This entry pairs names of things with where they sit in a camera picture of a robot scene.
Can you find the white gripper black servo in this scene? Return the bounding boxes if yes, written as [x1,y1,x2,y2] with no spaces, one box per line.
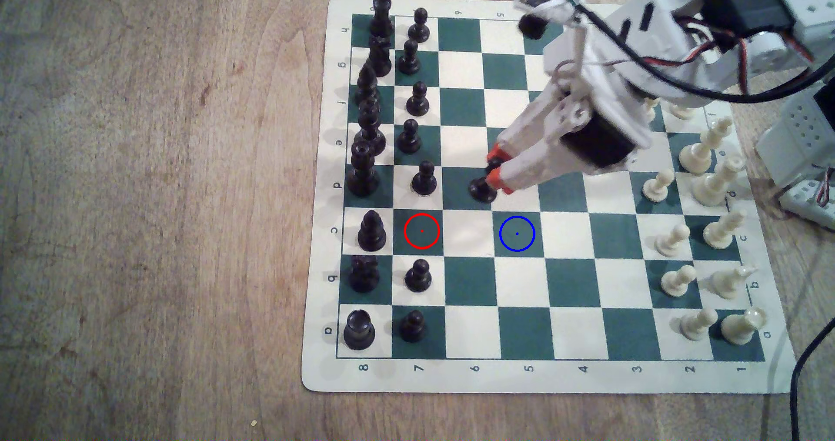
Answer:
[487,33,655,196]

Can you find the black pawn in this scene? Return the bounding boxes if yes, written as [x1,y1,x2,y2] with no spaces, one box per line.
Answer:
[470,157,502,205]
[397,39,421,76]
[406,81,431,117]
[397,119,422,154]
[407,8,431,44]
[404,259,433,293]
[411,160,438,196]
[399,311,428,344]

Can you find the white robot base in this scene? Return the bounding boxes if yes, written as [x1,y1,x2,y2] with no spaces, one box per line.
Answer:
[755,69,835,187]

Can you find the green and white chess mat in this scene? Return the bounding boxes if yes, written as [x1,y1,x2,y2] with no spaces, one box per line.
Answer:
[301,0,800,395]

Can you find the black king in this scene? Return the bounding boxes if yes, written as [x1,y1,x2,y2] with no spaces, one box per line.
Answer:
[355,95,387,156]

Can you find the white king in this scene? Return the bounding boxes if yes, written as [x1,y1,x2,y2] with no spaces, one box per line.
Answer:
[678,116,733,174]

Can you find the black queen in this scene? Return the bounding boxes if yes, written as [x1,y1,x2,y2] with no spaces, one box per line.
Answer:
[346,137,381,197]

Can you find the black bishop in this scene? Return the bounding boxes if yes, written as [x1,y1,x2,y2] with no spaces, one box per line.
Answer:
[357,209,387,253]
[354,63,382,106]

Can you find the black knight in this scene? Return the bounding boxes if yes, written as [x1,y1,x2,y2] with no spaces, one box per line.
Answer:
[348,255,381,293]
[367,37,394,78]

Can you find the white queen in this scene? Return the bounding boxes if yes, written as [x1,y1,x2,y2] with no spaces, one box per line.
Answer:
[691,154,746,207]

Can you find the black rook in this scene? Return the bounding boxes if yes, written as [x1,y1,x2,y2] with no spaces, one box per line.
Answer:
[368,0,395,39]
[343,308,377,351]

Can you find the white knight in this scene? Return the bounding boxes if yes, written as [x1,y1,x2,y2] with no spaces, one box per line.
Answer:
[711,264,759,300]

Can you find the white rook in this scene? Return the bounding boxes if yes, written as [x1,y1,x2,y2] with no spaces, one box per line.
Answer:
[721,306,768,346]

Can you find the white breadboard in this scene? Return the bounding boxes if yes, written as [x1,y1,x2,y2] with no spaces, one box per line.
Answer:
[779,179,835,232]

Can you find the red and black arm wires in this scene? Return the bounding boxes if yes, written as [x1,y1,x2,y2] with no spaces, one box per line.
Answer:
[675,17,758,96]

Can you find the red and black base wires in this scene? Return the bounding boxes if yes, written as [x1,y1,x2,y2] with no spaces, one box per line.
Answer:
[815,166,835,208]

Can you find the thin black cable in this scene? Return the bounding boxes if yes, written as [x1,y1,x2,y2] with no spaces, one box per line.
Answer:
[789,317,835,441]

